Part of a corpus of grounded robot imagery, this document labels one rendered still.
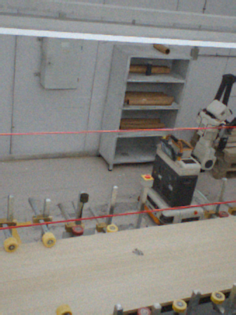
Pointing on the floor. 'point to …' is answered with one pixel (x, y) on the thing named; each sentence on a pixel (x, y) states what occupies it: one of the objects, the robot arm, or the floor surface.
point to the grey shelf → (110, 150)
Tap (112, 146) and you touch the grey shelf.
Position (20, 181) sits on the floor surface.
